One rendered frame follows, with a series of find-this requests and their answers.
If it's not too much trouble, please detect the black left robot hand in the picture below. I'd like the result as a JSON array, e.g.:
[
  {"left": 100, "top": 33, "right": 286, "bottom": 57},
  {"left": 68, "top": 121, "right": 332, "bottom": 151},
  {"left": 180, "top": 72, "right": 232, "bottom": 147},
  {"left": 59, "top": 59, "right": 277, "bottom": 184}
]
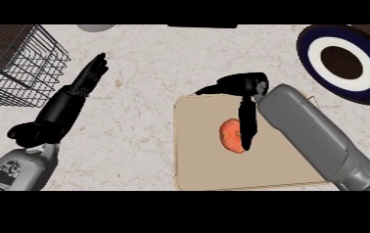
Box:
[{"left": 6, "top": 52, "right": 111, "bottom": 149}]

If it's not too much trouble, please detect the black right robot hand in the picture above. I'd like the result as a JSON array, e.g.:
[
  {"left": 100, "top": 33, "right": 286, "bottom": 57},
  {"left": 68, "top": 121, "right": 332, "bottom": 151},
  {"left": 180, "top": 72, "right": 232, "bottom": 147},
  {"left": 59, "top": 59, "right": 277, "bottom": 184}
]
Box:
[{"left": 193, "top": 71, "right": 268, "bottom": 152}]

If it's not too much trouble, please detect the grey round object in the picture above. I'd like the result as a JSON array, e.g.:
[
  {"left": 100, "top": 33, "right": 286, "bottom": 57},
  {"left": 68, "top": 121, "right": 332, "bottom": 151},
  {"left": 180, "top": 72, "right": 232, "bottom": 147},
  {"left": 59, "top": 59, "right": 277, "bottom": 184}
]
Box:
[{"left": 77, "top": 24, "right": 117, "bottom": 33}]

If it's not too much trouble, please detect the blue and white plate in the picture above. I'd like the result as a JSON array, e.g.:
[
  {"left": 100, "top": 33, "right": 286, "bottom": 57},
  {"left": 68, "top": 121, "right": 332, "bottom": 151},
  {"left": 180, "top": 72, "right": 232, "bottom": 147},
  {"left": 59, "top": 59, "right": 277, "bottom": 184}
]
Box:
[{"left": 296, "top": 24, "right": 370, "bottom": 106}]

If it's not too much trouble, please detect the beige tray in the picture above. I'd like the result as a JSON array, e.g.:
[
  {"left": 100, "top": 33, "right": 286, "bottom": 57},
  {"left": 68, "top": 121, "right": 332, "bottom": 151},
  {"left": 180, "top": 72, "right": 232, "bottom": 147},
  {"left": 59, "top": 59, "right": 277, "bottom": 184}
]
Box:
[{"left": 173, "top": 93, "right": 333, "bottom": 192}]

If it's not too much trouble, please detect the black wire basket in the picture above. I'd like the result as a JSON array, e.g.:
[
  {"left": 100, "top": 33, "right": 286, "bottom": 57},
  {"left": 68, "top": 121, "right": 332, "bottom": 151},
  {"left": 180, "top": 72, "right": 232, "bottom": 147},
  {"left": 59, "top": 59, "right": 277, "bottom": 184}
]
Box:
[{"left": 0, "top": 24, "right": 72, "bottom": 109}]

